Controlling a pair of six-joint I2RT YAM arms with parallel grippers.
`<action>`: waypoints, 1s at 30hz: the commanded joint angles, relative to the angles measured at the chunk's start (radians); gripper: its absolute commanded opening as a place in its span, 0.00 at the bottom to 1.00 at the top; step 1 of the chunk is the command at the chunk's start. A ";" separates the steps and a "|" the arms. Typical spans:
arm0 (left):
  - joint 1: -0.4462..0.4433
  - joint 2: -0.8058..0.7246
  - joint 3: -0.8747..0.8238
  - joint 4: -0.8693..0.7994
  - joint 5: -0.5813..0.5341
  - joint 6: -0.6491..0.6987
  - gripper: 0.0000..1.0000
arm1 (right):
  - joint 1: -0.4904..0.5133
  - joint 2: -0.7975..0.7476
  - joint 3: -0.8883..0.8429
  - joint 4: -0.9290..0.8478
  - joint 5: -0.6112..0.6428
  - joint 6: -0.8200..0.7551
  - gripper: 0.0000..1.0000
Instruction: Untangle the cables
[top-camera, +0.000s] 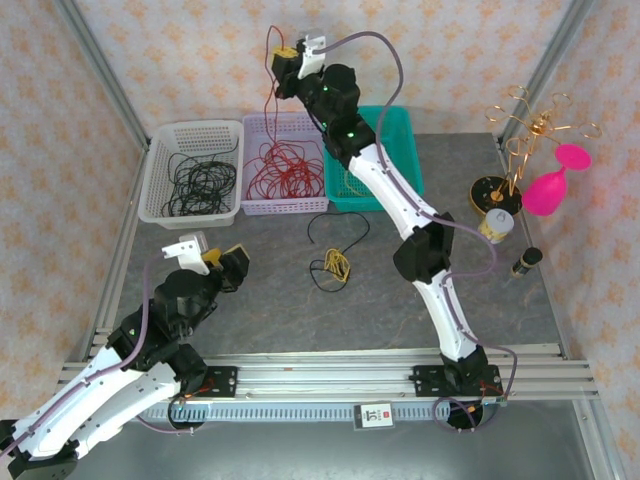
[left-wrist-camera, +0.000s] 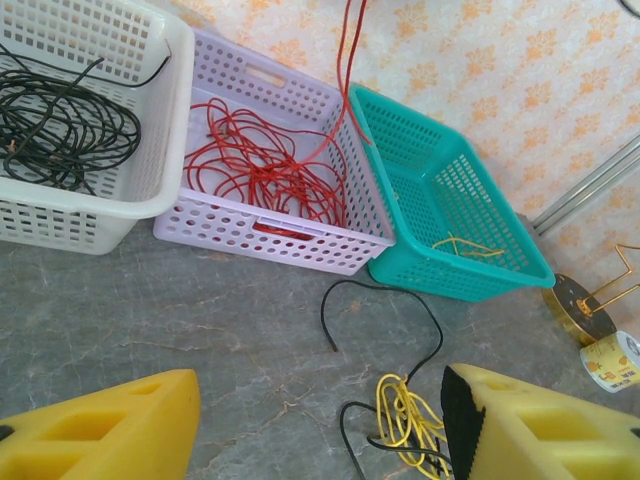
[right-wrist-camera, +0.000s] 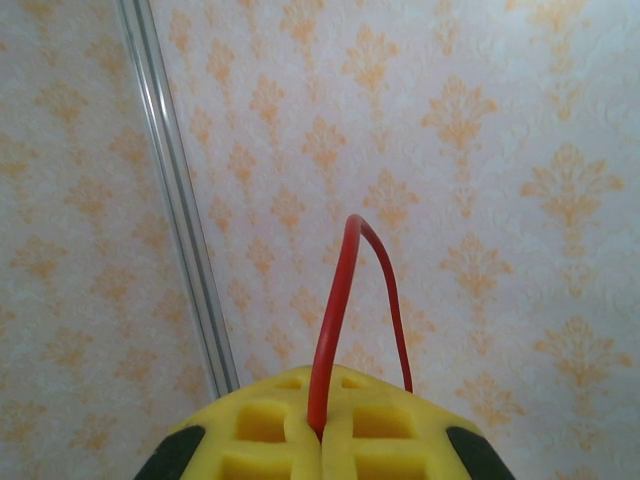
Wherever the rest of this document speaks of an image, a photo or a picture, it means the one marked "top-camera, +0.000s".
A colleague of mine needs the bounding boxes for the red cable pile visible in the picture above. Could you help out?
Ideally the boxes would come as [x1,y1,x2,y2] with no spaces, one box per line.
[247,141,326,201]

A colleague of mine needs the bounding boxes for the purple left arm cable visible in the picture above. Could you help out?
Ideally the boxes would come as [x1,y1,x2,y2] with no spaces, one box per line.
[0,252,196,459]

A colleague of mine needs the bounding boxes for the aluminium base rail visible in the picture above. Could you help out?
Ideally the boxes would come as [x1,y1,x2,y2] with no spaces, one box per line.
[59,344,601,401]

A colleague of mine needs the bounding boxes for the white label tag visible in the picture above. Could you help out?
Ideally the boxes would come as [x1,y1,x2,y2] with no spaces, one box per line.
[353,402,396,431]

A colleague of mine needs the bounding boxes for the jar with white lid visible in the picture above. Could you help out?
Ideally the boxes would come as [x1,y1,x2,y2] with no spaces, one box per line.
[477,208,516,246]

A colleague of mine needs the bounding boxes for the white plastic basket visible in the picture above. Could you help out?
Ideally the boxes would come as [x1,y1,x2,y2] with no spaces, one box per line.
[137,118,246,230]

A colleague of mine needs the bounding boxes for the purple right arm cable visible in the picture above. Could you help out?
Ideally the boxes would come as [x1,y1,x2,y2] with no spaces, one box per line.
[319,30,519,431]

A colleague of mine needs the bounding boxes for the pink plastic goblet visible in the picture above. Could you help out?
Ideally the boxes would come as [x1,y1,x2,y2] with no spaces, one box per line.
[522,143,594,219]

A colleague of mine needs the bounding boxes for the lavender plastic basket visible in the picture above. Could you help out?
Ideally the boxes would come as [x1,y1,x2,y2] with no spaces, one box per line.
[240,112,331,217]

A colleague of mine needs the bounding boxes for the grey slotted cable duct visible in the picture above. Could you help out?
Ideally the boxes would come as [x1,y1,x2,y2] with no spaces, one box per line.
[134,402,454,424]

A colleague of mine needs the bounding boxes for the small dark bottle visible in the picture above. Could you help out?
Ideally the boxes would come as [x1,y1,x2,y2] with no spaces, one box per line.
[509,247,544,279]

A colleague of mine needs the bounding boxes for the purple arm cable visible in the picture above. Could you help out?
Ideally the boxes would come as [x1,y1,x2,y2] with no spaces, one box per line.
[319,30,519,431]
[0,252,196,459]

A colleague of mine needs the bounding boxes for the aluminium frame post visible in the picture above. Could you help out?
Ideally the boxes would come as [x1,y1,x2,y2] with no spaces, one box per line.
[497,0,599,146]
[52,0,154,154]

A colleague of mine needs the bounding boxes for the gold wire glass rack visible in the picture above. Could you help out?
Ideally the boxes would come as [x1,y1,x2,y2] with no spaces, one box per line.
[468,85,604,216]

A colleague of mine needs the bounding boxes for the teal plastic basket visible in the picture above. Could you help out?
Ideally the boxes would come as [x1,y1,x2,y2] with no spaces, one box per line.
[323,105,426,214]

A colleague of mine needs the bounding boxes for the black cable pile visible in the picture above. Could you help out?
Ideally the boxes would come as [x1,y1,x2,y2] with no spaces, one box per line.
[167,144,239,217]

